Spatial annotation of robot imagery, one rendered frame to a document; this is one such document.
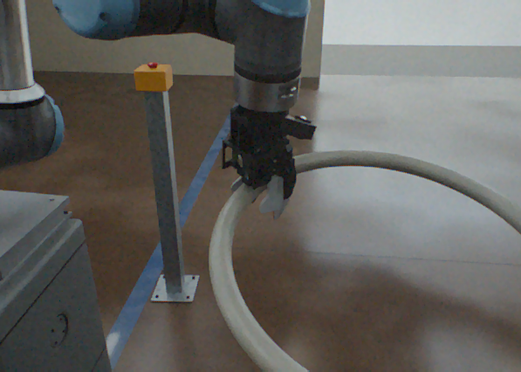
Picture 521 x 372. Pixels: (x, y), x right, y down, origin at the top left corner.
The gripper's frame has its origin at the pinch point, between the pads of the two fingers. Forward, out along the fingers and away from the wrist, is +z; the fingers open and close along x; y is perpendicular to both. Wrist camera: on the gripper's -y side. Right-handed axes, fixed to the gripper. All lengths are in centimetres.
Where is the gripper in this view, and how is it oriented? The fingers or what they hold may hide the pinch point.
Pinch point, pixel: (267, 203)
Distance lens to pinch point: 76.0
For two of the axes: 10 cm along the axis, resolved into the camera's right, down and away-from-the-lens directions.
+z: -0.5, 7.8, 6.2
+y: -7.2, 4.1, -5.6
